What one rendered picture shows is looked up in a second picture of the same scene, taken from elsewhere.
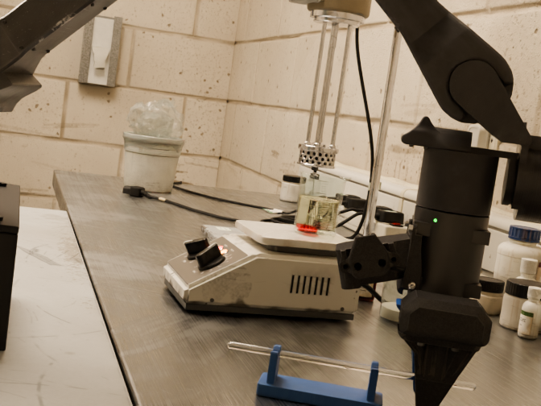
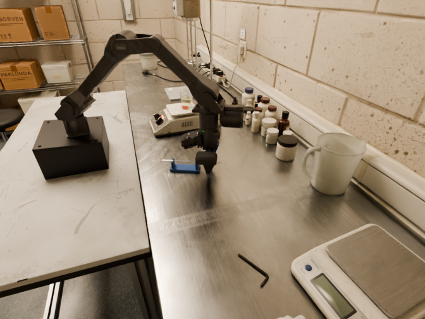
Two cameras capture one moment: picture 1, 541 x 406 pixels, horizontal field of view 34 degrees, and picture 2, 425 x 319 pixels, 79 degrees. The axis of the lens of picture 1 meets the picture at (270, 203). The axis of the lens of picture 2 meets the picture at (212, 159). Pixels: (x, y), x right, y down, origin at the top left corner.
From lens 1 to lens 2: 31 cm
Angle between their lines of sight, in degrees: 27
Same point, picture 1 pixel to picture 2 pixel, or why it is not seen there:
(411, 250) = (198, 139)
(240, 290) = (168, 129)
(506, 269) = (244, 101)
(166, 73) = (151, 11)
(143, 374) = (142, 169)
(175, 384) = (150, 172)
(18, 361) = (112, 172)
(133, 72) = (140, 12)
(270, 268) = (175, 122)
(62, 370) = (123, 173)
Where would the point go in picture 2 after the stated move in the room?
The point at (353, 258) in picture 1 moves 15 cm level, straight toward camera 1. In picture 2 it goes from (183, 144) to (174, 175)
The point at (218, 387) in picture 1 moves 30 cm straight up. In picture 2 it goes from (160, 170) to (148, 80)
